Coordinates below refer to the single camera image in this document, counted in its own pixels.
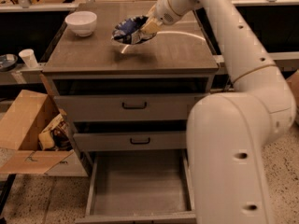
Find white paper cup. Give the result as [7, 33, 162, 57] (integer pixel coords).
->
[19, 49, 38, 68]

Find middle grey drawer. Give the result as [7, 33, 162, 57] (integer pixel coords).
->
[74, 132, 186, 152]

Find blue chip bag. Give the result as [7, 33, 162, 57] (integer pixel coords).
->
[111, 16, 156, 45]

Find crumpled bags in box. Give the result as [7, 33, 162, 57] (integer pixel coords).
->
[38, 114, 72, 151]

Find dark round plate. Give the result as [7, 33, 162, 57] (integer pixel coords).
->
[0, 54, 18, 72]

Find top grey drawer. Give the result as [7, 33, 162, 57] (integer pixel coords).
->
[54, 94, 204, 122]

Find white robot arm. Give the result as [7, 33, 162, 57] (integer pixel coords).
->
[143, 0, 296, 224]

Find open cardboard box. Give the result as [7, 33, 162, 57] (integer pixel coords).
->
[0, 90, 87, 176]

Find white ceramic bowl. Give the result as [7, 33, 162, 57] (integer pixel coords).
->
[65, 11, 97, 37]

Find grey drawer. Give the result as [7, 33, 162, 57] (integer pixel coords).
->
[74, 132, 186, 152]
[76, 149, 196, 224]
[54, 94, 204, 122]

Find bottom grey drawer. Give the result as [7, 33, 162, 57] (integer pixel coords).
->
[76, 149, 196, 224]

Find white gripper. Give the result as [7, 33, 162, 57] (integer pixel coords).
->
[139, 0, 200, 35]

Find grey drawer cabinet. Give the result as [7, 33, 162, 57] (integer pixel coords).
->
[42, 2, 219, 175]

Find cardboard box at right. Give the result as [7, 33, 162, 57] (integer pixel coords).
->
[287, 70, 299, 126]

